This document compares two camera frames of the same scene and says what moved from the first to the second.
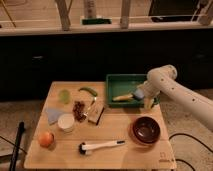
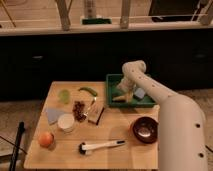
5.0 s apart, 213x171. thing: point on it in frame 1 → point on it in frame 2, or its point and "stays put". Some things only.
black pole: x=17 y=145 stays put
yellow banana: x=125 y=97 stays put
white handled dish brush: x=84 y=149 stays put
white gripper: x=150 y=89 → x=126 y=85
